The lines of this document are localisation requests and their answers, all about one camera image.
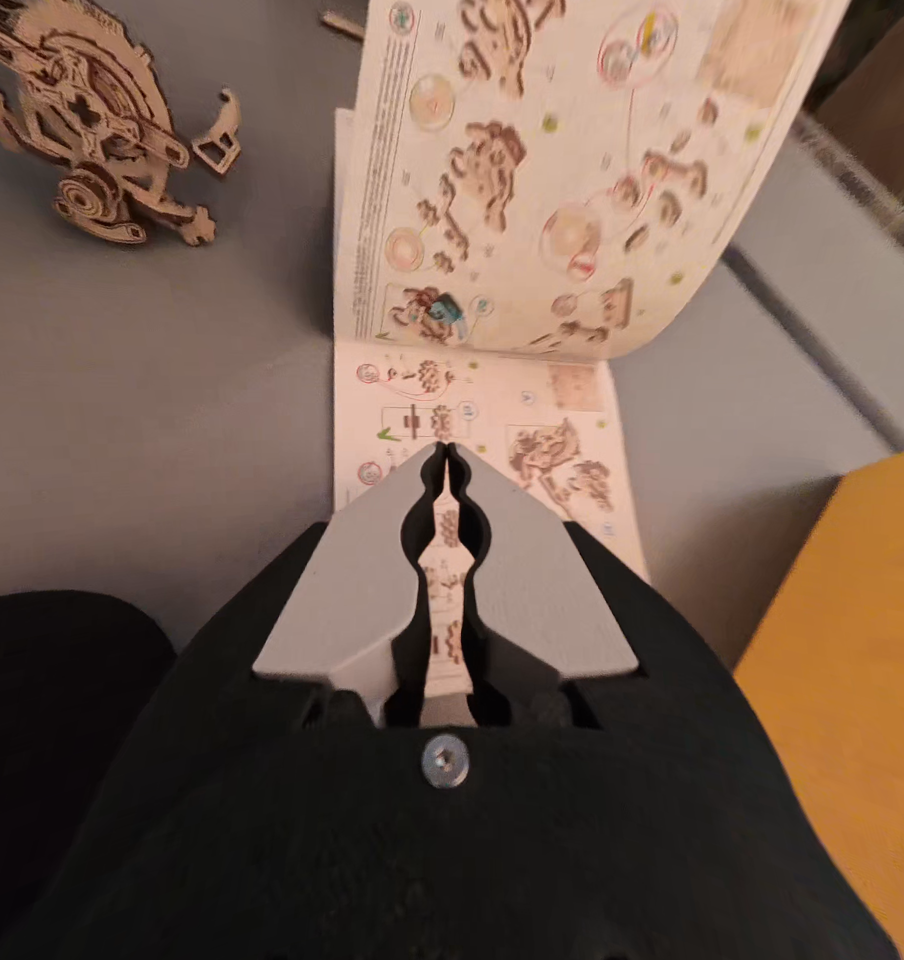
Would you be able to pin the illustrated instruction booklet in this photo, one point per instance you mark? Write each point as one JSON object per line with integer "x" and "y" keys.
{"x": 572, "y": 187}

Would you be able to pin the wooden mechanical model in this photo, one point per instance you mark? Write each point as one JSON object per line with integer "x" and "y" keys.
{"x": 84, "y": 127}

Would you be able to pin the thin wooden stick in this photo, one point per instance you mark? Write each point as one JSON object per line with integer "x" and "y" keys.
{"x": 343, "y": 24}

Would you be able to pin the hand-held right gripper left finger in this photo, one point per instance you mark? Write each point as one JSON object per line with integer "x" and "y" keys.
{"x": 347, "y": 585}

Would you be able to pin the yellow plastic bin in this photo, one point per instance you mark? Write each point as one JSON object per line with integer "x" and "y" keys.
{"x": 857, "y": 675}

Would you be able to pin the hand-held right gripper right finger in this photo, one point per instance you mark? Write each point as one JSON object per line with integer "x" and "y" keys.
{"x": 542, "y": 592}

